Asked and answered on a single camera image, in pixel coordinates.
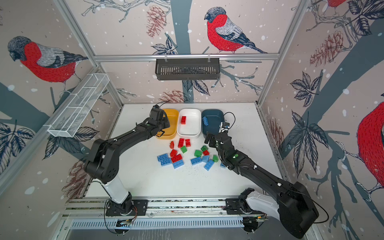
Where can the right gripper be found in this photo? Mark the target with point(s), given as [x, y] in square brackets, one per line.
[214, 139]

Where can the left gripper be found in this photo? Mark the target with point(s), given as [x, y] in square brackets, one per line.
[165, 119]

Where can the yellow plastic bin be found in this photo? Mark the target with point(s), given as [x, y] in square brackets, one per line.
[170, 133]

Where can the dark teal plastic bin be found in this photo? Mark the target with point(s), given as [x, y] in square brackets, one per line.
[215, 117]

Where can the red lego long top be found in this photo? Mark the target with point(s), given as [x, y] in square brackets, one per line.
[181, 143]

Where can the white plastic bin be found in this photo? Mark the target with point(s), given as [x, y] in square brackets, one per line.
[193, 126]

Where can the red lego square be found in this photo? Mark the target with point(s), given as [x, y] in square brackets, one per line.
[188, 143]

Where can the blue long lego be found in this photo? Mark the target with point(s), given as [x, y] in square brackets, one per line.
[209, 165]
[178, 164]

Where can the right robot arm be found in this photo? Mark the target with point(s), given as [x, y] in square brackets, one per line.
[295, 208]

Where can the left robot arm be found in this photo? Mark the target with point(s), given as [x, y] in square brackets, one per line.
[103, 161]

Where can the green lego small right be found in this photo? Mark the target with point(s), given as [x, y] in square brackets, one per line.
[215, 158]

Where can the small blue lego centre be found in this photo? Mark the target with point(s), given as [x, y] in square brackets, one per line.
[205, 159]

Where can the blue lego pair left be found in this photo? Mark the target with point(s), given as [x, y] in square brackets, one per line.
[164, 160]

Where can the black hanging wire basket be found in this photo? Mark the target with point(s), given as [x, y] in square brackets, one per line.
[187, 69]

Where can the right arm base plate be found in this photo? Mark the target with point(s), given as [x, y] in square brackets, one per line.
[239, 207]

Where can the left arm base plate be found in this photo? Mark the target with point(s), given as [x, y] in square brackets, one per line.
[127, 208]

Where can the white mesh wall shelf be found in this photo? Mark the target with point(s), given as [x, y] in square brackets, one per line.
[71, 118]

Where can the aluminium front rail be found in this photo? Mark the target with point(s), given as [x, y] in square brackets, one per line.
[174, 207]

